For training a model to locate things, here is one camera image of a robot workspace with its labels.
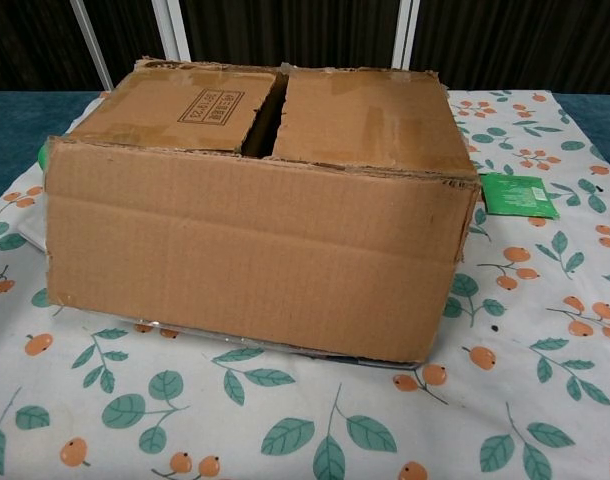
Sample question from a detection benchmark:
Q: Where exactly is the green foil sachet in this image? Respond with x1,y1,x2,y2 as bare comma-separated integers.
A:
481,172,561,220

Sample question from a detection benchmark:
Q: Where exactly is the red ink pad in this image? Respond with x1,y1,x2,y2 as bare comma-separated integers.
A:
284,348,421,371

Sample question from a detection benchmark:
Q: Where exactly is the teal table cover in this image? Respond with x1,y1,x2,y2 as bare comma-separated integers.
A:
0,89,610,211

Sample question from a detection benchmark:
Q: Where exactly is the brown cardboard shipping box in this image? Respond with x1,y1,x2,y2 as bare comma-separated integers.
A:
38,55,484,364

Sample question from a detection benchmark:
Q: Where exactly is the white aluminium frame post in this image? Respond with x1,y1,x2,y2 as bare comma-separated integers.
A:
152,0,196,64
69,0,114,91
393,0,421,71

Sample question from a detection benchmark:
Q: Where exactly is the floral leaf print tablecloth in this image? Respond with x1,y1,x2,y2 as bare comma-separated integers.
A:
0,89,610,480

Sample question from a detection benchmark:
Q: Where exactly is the white plastic case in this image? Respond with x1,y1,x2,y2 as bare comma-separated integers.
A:
17,214,49,251

